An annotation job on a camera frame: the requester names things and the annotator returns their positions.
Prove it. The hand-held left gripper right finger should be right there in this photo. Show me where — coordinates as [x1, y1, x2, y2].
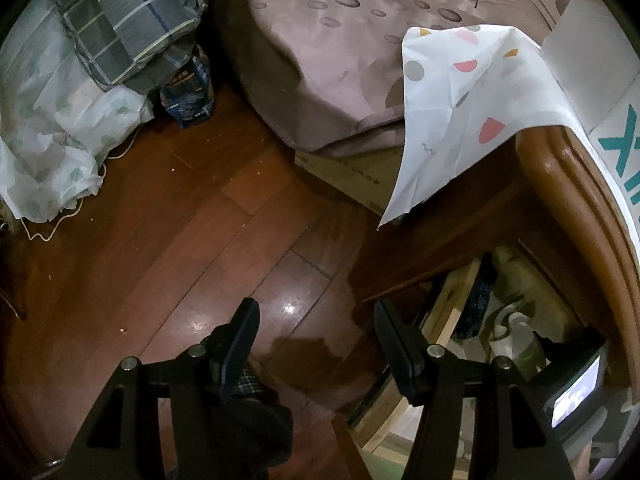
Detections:
[374, 300, 576, 480]

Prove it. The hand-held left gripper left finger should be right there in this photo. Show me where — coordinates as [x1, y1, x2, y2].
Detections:
[60, 297, 261, 480]

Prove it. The white cardboard box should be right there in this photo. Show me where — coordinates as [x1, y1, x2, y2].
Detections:
[378, 0, 640, 241]

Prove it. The dark blue underwear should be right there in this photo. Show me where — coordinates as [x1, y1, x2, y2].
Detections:
[457, 252, 498, 341]

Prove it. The person's leg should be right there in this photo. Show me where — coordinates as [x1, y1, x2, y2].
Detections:
[165, 360, 295, 480]

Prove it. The brown cardboard box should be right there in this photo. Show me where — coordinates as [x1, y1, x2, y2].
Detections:
[294, 142, 406, 221]

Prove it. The wooden nightstand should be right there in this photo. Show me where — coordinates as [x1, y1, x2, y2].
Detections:
[345, 125, 640, 480]

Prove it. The blue snack packet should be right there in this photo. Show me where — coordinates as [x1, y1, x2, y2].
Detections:
[159, 45, 216, 128]

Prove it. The white green-patterned cloth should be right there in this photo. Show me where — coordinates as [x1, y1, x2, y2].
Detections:
[0, 0, 156, 223]

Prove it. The leaf printed bed sheet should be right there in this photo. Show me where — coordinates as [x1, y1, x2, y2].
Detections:
[215, 0, 601, 153]

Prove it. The grey plaid blanket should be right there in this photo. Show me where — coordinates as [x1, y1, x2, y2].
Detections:
[47, 0, 221, 93]

